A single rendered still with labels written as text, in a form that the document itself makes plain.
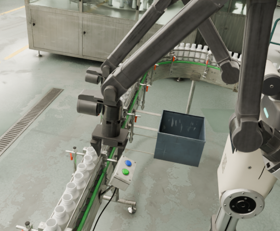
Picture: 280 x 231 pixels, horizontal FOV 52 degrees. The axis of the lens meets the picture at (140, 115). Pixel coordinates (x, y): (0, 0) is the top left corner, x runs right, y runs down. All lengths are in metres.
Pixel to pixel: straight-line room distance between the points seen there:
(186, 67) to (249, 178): 2.07
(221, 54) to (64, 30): 4.15
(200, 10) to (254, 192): 0.72
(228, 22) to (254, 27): 5.92
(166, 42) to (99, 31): 4.25
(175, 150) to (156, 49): 1.29
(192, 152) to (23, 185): 1.60
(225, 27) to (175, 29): 5.96
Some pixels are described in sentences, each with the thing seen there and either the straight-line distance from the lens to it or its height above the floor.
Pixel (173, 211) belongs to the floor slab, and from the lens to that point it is 2.69.
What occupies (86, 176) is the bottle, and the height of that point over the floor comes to 1.12.
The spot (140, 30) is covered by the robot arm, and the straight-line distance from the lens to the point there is 1.19.
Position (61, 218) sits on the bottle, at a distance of 1.11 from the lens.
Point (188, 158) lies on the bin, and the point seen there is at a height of 0.79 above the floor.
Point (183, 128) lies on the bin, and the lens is 2.21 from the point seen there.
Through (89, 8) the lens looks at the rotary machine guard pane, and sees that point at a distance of 4.94.
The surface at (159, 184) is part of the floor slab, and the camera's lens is 2.89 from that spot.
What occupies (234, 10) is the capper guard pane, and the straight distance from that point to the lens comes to 6.63.
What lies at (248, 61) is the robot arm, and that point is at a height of 1.78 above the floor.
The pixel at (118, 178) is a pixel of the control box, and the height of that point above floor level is 1.11.
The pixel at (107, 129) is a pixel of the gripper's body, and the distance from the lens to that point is 0.85.
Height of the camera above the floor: 2.00
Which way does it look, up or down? 31 degrees down
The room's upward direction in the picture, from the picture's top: 7 degrees clockwise
